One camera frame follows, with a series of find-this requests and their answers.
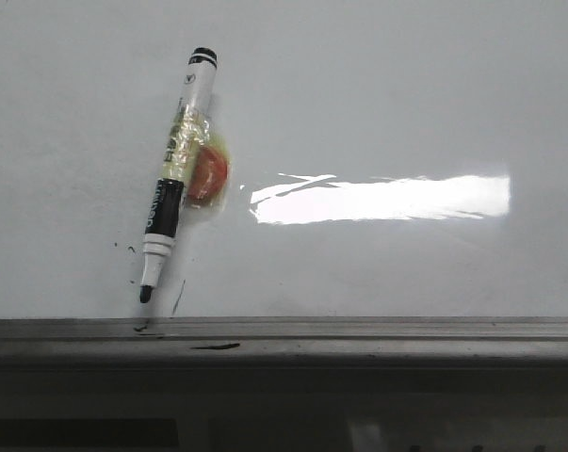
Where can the orange magnet taped to marker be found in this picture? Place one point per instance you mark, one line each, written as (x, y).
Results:
(210, 179)

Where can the black white whiteboard marker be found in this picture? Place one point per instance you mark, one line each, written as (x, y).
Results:
(190, 130)

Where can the white whiteboard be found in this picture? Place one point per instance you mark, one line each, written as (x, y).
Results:
(388, 158)

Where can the grey aluminium whiteboard frame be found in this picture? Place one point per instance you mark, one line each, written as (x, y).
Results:
(296, 342)

